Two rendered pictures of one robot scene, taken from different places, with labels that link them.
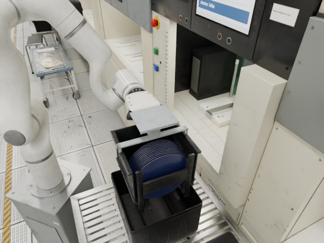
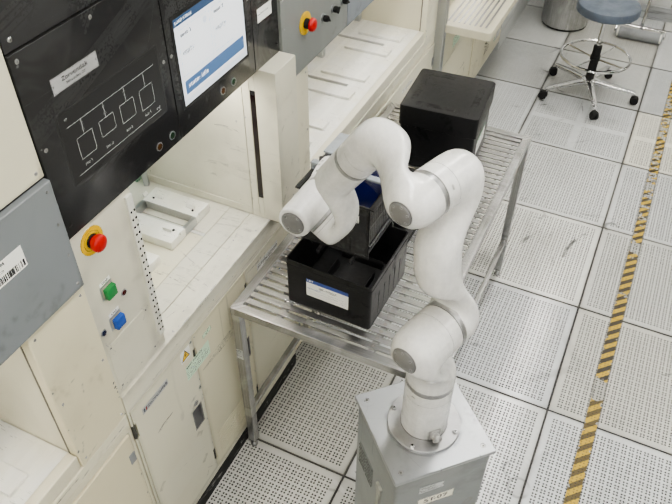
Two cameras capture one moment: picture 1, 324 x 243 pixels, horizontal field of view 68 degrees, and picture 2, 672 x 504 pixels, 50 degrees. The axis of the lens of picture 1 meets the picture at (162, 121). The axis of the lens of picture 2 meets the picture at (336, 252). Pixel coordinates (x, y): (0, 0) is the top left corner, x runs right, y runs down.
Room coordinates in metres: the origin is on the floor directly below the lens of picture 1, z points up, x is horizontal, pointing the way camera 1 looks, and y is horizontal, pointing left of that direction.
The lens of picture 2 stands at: (1.60, 1.21, 2.37)
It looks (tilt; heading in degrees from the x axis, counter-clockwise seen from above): 43 degrees down; 231
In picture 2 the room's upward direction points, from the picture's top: straight up
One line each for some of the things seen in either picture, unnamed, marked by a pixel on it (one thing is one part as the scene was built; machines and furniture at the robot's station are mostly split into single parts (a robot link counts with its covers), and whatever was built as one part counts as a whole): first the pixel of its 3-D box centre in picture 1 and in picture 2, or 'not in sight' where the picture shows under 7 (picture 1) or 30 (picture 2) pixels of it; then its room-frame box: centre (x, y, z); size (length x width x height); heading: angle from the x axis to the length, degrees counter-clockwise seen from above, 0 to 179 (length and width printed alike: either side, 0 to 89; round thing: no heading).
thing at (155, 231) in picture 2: not in sight; (163, 215); (0.92, -0.48, 0.89); 0.22 x 0.21 x 0.04; 116
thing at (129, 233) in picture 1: (154, 200); (348, 265); (0.58, 0.03, 0.85); 0.28 x 0.28 x 0.17; 24
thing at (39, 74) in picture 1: (55, 72); not in sight; (3.03, 1.47, 0.24); 0.97 x 0.52 x 0.48; 28
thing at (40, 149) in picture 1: (32, 127); (426, 355); (0.78, 0.54, 1.07); 0.19 x 0.12 x 0.24; 7
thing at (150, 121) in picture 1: (153, 154); (350, 195); (0.57, 0.03, 1.11); 0.24 x 0.20 x 0.32; 114
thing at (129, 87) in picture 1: (135, 95); not in sight; (0.73, 0.09, 1.25); 0.09 x 0.03 x 0.08; 114
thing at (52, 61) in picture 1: (49, 61); not in sight; (2.86, 1.42, 0.47); 0.31 x 0.23 x 0.02; 47
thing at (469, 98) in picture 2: not in sight; (445, 122); (-0.17, -0.30, 0.89); 0.29 x 0.29 x 0.25; 29
